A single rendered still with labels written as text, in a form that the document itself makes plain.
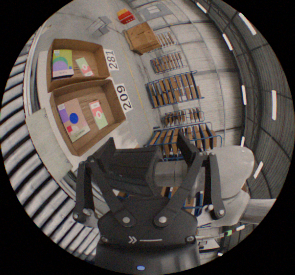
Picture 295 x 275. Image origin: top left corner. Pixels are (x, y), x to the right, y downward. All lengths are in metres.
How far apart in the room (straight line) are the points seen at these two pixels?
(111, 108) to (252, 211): 0.90
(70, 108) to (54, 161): 0.25
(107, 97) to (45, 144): 0.48
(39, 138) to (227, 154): 0.68
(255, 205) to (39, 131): 0.84
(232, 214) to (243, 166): 0.18
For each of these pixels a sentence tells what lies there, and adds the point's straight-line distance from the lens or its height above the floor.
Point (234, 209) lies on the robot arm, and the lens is 0.42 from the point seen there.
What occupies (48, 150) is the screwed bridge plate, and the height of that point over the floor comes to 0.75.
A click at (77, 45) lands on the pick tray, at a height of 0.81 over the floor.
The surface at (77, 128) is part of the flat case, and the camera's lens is 0.49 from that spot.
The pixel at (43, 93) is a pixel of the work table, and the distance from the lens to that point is 0.52.
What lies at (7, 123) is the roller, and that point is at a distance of 0.52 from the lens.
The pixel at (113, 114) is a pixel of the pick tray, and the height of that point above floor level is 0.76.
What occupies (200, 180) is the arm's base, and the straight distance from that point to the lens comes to 0.32.
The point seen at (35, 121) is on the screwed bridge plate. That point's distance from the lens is 0.48.
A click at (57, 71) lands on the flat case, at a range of 0.53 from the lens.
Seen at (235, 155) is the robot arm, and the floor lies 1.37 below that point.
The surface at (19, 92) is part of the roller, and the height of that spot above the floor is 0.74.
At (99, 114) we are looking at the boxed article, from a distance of 0.57.
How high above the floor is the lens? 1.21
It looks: 25 degrees down
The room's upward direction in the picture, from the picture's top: 80 degrees clockwise
